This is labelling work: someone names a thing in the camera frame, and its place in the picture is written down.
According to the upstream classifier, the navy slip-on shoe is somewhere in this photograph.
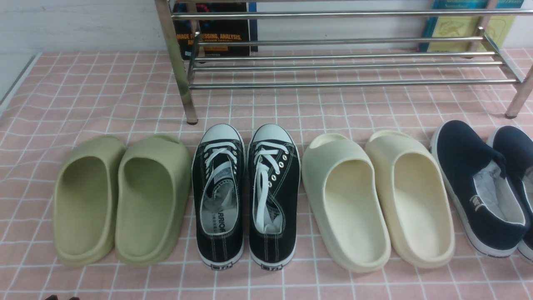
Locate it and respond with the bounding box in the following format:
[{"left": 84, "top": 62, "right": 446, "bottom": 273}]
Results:
[
  {"left": 430, "top": 120, "right": 531, "bottom": 258},
  {"left": 487, "top": 125, "right": 533, "bottom": 264}
]

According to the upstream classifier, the stainless steel shoe rack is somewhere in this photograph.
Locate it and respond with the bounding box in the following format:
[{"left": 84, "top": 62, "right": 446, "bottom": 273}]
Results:
[{"left": 155, "top": 0, "right": 532, "bottom": 125}]

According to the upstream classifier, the right black canvas sneaker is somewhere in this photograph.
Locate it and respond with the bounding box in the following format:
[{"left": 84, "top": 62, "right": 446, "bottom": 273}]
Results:
[{"left": 247, "top": 124, "right": 301, "bottom": 271}]

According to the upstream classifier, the black canvas sneaker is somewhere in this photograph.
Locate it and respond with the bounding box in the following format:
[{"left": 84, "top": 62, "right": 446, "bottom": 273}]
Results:
[
  {"left": 247, "top": 124, "right": 301, "bottom": 271},
  {"left": 192, "top": 124, "right": 245, "bottom": 271}
]

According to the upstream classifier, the left black canvas sneaker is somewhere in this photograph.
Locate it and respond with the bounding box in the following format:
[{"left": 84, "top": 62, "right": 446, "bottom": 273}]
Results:
[{"left": 192, "top": 124, "right": 245, "bottom": 271}]

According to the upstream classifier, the left cream slide slipper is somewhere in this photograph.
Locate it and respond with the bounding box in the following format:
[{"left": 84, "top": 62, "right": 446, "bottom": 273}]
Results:
[{"left": 301, "top": 133, "right": 391, "bottom": 273}]

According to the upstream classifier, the cream slide slipper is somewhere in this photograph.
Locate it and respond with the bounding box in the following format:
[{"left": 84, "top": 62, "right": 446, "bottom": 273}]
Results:
[
  {"left": 301, "top": 133, "right": 391, "bottom": 273},
  {"left": 365, "top": 130, "right": 455, "bottom": 268}
]

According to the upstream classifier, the right green slide slipper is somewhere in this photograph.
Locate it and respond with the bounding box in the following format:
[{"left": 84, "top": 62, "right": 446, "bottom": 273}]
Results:
[{"left": 115, "top": 134, "right": 192, "bottom": 266}]

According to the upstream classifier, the green slide slipper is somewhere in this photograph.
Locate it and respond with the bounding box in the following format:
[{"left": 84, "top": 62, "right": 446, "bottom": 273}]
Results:
[
  {"left": 115, "top": 134, "right": 192, "bottom": 266},
  {"left": 52, "top": 135, "right": 126, "bottom": 267}
]

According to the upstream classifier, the black image processing book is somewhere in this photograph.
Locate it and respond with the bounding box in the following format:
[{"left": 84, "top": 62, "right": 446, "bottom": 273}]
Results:
[{"left": 174, "top": 2, "right": 258, "bottom": 60}]

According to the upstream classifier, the right cream slide slipper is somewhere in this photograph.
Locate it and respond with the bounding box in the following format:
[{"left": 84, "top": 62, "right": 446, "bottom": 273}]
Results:
[{"left": 365, "top": 130, "right": 455, "bottom": 268}]

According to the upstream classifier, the left green slide slipper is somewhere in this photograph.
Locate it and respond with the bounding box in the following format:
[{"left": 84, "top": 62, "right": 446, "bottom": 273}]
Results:
[{"left": 52, "top": 135, "right": 126, "bottom": 267}]

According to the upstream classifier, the pink checkered tablecloth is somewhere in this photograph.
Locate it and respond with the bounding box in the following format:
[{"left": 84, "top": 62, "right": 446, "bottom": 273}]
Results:
[{"left": 1, "top": 52, "right": 532, "bottom": 300}]

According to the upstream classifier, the teal and yellow book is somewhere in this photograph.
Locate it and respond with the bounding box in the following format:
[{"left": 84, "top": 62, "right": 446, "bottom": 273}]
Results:
[{"left": 418, "top": 0, "right": 515, "bottom": 53}]

